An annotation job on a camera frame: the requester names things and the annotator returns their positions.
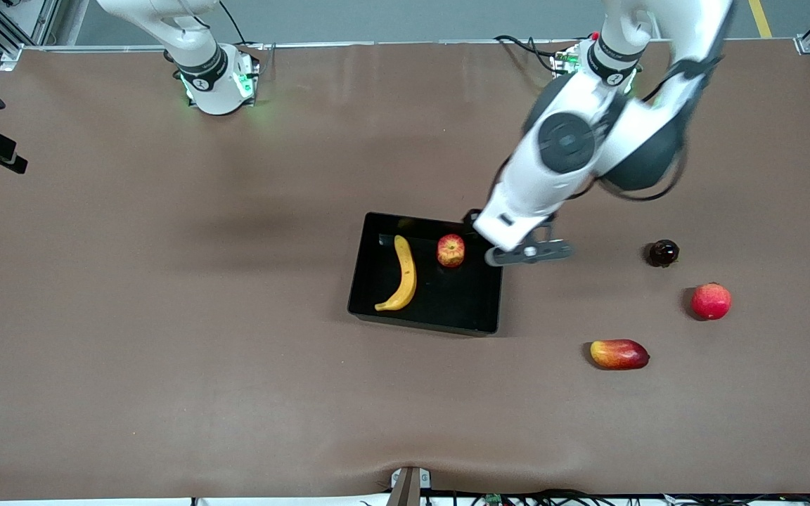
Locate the small red-yellow apple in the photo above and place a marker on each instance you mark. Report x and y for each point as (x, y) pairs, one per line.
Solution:
(451, 251)

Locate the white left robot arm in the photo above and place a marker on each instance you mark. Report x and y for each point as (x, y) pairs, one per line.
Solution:
(693, 21)

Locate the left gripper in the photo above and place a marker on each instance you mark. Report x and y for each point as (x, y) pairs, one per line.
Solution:
(472, 217)

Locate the yellow banana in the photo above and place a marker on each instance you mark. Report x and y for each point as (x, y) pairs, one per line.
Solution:
(407, 270)

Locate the black plastic tray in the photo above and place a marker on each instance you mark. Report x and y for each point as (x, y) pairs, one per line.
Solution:
(447, 302)

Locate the metal table clamp bracket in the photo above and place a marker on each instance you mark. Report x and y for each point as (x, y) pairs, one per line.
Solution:
(408, 488)

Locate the red-yellow mango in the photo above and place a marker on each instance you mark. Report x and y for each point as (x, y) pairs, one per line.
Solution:
(619, 355)

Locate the dark purple plum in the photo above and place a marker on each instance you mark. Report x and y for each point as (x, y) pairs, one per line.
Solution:
(664, 253)

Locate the yellow floor tape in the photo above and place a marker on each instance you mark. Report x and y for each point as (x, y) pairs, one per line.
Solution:
(761, 17)

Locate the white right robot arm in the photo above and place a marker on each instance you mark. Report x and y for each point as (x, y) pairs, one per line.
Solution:
(215, 84)

